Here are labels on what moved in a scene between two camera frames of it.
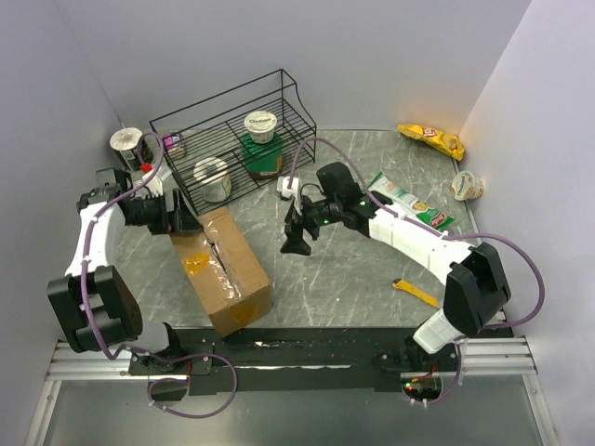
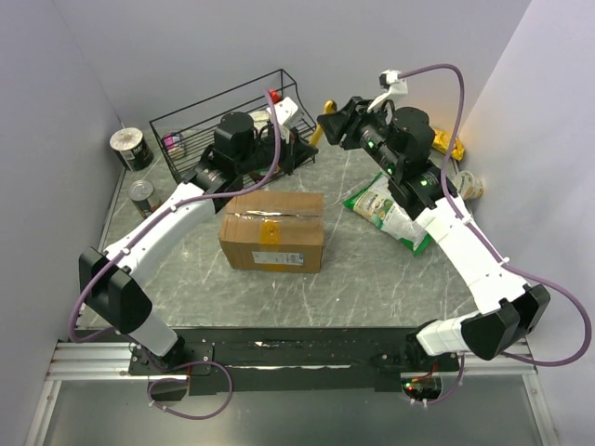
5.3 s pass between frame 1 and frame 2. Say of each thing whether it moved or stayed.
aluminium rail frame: stayed
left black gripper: moved
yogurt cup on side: stayed
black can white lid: stayed
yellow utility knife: moved
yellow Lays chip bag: stayed
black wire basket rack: stayed
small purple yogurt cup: stayed
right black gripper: moved
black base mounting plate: stayed
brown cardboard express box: moved
